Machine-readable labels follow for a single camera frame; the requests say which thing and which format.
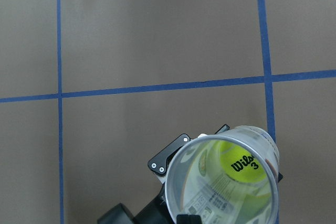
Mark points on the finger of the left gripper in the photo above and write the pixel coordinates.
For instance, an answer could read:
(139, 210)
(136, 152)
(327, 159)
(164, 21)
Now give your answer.
(258, 142)
(160, 162)

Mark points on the tennis ball can holder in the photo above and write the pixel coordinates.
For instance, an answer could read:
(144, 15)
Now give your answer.
(196, 184)

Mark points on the yellow tennis ball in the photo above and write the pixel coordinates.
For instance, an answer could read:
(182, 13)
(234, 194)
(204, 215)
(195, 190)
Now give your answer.
(239, 164)

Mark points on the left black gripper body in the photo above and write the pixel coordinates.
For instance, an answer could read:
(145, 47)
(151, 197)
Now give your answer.
(155, 212)

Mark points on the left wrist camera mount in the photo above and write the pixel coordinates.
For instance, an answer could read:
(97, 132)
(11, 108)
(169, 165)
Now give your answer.
(119, 214)

